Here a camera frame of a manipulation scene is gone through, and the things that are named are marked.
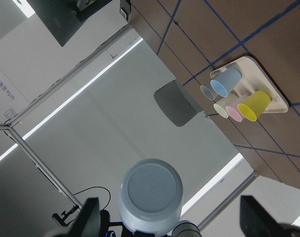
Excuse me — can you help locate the cream plastic cup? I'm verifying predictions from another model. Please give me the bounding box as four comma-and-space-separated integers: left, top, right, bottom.
213, 93, 238, 119

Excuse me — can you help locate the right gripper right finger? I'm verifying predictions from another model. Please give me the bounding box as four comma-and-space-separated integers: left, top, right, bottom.
239, 196, 285, 237

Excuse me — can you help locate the yellow plastic cup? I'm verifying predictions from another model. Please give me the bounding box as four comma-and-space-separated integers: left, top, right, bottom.
237, 90, 271, 121

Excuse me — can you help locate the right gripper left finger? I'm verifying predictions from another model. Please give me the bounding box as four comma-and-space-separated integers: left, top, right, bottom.
66, 197, 101, 237

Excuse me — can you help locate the black office chair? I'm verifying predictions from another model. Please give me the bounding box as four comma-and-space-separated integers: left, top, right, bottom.
153, 79, 204, 127

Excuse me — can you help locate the grey plastic cup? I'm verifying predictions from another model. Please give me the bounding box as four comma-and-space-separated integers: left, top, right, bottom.
200, 84, 218, 101

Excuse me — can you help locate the cream serving tray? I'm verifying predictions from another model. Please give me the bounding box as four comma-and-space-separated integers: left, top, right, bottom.
210, 56, 289, 114

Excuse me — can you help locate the pink plastic cup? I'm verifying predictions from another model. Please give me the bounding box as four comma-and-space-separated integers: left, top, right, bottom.
225, 94, 249, 122

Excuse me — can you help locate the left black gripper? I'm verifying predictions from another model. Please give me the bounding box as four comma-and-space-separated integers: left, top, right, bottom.
171, 220, 202, 237

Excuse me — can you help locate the pale blue plastic cup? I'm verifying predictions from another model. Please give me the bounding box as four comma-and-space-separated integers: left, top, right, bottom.
118, 158, 183, 237

